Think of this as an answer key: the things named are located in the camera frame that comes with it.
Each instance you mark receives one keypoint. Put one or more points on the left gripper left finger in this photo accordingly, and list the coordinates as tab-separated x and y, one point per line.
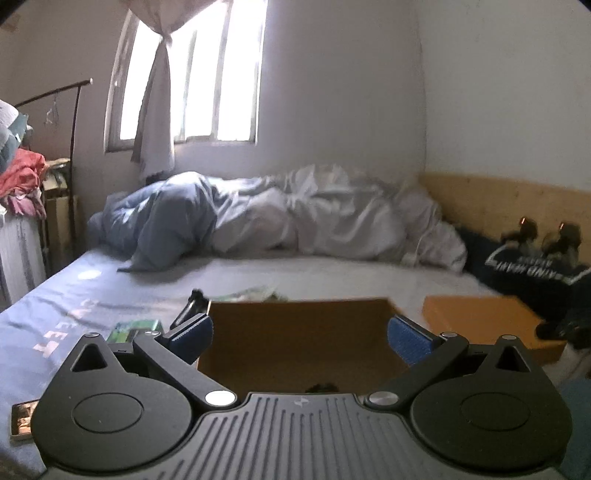
172	356

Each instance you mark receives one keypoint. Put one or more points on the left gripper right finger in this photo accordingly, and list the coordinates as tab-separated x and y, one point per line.
427	356

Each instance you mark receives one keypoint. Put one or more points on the black flashlight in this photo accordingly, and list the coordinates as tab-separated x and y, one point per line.
196	303

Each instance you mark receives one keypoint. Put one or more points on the green tissue pack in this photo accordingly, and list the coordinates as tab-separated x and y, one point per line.
125	332

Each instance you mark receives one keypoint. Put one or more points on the orange box lid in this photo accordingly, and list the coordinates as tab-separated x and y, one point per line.
482	320

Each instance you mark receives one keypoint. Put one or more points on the green flat packet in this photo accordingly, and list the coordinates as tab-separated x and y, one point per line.
251	294

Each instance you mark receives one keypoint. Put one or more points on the open brown cardboard box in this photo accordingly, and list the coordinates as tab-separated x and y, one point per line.
289	347

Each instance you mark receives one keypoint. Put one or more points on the grey bed sheet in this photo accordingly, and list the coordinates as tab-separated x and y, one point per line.
92	294

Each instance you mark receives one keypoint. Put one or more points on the black printed garment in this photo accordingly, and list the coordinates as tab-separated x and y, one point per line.
559	295

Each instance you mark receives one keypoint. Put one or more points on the black device with red light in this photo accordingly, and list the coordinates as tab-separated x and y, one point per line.
524	237

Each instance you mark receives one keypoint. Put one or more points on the wooden headboard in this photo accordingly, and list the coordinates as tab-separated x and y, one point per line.
492	206

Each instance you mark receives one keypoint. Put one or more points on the cardboard box by rack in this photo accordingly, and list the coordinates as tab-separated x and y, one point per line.
61	245

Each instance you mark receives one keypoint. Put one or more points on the smartphone with photo screen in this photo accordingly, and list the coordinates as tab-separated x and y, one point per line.
20	421

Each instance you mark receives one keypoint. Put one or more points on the white radiator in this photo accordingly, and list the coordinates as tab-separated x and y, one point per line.
22	266

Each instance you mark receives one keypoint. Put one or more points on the grey crumpled duvet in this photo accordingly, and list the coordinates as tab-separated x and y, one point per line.
313	211

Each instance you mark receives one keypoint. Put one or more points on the white curtain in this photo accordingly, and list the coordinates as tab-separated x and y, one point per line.
153	149

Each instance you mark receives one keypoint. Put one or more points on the pile of red clothes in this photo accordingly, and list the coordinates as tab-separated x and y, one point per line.
21	184

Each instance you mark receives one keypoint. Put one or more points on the black clothes rack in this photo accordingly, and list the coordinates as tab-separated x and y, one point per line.
54	117

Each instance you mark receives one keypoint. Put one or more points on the white charger with cable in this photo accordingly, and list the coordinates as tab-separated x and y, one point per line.
424	252

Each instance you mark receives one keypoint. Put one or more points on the window with frame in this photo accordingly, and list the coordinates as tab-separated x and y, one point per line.
215	64

